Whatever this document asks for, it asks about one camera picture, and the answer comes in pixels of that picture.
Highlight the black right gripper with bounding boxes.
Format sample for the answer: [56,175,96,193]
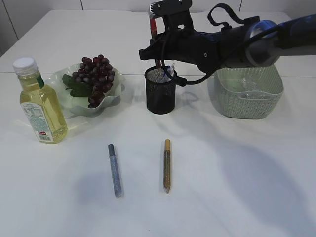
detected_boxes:
[139,30,205,64]

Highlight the blue capped scissors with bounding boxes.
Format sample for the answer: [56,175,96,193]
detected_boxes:
[162,65,171,82]

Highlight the red glitter pen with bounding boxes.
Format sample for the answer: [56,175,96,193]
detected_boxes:
[149,10,162,69]

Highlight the clear plastic sheet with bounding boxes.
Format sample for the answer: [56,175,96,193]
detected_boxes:
[238,77,268,100]

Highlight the purple artificial grape bunch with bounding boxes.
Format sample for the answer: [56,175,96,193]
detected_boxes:
[62,54,116,109]

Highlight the gold glitter pen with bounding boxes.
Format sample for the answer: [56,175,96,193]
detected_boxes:
[163,139,171,193]

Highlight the yellow tea bottle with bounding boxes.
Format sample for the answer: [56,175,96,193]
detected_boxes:
[13,57,68,144]

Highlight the silver glitter pen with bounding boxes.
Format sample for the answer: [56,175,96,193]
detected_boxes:
[108,144,123,198]

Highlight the clear plastic ruler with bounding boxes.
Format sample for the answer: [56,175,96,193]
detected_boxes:
[169,63,175,76]

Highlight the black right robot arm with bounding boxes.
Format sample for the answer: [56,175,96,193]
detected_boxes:
[139,15,316,74]

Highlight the black mesh pen holder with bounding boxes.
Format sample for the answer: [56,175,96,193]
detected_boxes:
[144,66,176,115]

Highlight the green plastic woven basket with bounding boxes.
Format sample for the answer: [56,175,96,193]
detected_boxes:
[214,65,284,119]

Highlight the green wavy glass plate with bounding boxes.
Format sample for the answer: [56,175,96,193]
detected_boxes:
[45,63,125,117]

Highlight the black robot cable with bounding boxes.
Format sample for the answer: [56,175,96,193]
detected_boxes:
[158,2,316,87]

